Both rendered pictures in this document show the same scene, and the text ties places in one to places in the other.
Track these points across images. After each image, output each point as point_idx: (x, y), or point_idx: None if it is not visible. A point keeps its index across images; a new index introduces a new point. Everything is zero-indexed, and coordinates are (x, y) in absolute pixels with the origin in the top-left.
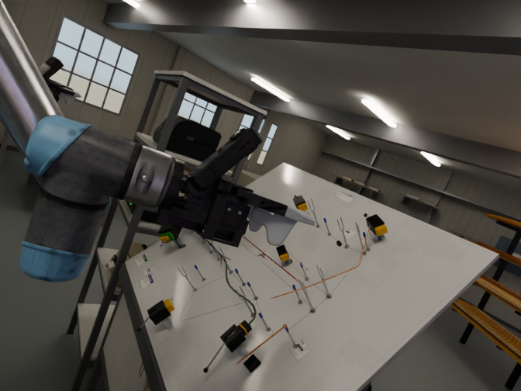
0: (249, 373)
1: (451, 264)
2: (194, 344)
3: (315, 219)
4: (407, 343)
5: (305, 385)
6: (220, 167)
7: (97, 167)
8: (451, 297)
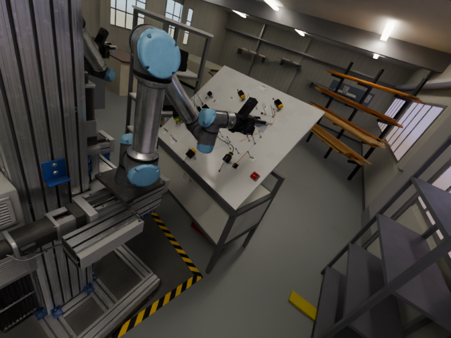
0: (235, 169)
1: (307, 118)
2: (209, 163)
3: None
4: (290, 149)
5: (256, 169)
6: (247, 113)
7: (221, 122)
8: (306, 131)
